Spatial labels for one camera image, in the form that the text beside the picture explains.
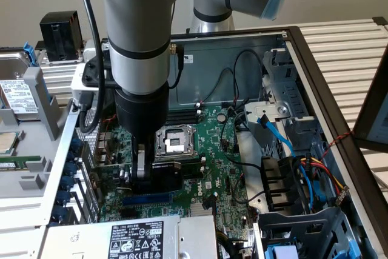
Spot silver CPU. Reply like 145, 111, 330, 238
0, 131, 21, 154

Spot yellow red power wires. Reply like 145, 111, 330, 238
298, 155, 350, 207

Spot blue SATA wire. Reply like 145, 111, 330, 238
256, 113, 323, 213

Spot black plastic box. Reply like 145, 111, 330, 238
39, 10, 85, 62

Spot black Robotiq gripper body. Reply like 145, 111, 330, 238
115, 84, 170, 151

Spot blue grey plastic bay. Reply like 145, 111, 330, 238
257, 206, 370, 259

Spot green Dell motherboard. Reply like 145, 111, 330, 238
98, 106, 262, 243

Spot red black twisted wire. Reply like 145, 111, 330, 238
320, 130, 354, 160

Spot short black looped wire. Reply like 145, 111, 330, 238
199, 67, 235, 106

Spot black RAM slot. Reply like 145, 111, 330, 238
167, 116, 203, 126
167, 112, 203, 122
167, 104, 203, 114
167, 107, 203, 118

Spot long black looped wire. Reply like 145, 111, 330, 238
232, 49, 265, 112

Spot black plastic fan shroud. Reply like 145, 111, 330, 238
261, 155, 307, 213

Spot black wire across motherboard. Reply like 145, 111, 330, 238
219, 109, 265, 171

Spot blue drive carrier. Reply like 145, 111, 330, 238
264, 242, 301, 259

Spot CPU socket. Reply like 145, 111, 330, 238
154, 124, 198, 161

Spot blue disk rail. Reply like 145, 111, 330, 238
21, 41, 39, 69

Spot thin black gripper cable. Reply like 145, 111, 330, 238
168, 44, 186, 90

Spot thin red wire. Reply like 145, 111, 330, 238
101, 113, 118, 127

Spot thick black camera cable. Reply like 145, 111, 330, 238
75, 0, 103, 135

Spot black framed monitor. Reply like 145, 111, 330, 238
352, 48, 388, 152

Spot silver chipset heatsink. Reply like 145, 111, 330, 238
190, 203, 215, 218

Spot hard disk with white label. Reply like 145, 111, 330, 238
0, 52, 41, 121

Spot grey metal disk bay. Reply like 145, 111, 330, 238
244, 48, 319, 157

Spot silver power supply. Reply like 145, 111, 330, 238
42, 214, 219, 259

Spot spare green RAM stick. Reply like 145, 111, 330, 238
0, 155, 43, 171

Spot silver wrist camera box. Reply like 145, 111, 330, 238
70, 55, 116, 103

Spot open PC case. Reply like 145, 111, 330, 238
36, 25, 388, 259

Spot grey parts rack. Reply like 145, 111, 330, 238
0, 66, 73, 201

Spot blue expansion slot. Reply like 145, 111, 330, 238
121, 192, 174, 207

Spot installed RAM stick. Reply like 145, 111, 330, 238
181, 163, 205, 180

